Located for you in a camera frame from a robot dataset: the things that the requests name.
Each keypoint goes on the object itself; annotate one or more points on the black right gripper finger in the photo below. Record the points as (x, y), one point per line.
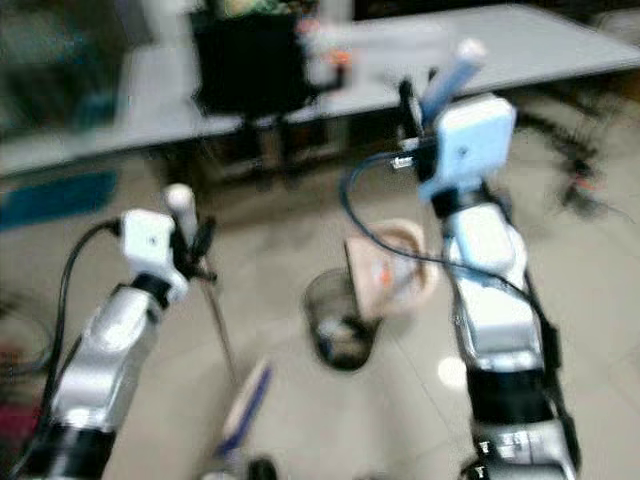
(408, 108)

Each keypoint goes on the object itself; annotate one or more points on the blue floor mat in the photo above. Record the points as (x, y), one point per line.
(60, 198)

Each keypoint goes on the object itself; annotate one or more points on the long grey table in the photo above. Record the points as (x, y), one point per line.
(510, 50)

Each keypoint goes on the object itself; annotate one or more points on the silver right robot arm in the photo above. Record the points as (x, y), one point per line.
(495, 320)

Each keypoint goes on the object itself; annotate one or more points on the pink object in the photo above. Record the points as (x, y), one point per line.
(15, 425)

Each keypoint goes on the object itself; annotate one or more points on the black chair base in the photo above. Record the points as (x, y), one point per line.
(575, 165)

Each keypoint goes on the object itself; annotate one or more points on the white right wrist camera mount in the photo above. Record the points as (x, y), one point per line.
(470, 140)

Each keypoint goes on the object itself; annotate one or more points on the black office chair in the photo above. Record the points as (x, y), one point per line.
(250, 60)

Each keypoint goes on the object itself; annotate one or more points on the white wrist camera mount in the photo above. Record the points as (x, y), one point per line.
(470, 140)
(145, 243)

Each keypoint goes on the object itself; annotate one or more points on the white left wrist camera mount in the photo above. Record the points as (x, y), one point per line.
(145, 243)

